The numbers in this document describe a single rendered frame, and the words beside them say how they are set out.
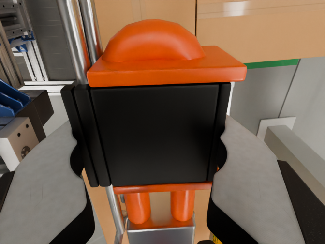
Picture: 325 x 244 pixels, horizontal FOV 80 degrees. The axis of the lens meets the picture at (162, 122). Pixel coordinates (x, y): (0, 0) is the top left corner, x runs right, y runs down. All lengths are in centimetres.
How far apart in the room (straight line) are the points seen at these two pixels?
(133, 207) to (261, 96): 160
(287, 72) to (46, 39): 158
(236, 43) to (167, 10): 30
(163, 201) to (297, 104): 178
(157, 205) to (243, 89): 147
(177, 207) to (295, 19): 88
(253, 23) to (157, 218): 80
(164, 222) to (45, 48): 119
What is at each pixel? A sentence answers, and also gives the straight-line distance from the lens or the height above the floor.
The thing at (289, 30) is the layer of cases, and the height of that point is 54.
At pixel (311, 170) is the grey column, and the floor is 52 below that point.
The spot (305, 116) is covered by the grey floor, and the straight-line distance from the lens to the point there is 204.
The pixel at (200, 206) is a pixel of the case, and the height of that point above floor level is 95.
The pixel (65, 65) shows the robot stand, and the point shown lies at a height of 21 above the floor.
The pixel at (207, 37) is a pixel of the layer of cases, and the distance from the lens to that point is 84.
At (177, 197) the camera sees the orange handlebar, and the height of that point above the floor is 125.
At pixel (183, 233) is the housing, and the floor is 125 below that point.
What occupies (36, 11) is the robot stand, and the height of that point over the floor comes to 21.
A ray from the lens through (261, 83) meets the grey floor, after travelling 167.
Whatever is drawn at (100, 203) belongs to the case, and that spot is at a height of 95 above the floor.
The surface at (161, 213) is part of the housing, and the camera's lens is 20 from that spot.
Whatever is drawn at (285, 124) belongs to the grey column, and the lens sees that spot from 196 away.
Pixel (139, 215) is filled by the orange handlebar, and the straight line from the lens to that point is 19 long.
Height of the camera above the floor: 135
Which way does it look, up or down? 58 degrees down
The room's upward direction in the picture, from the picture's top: 174 degrees clockwise
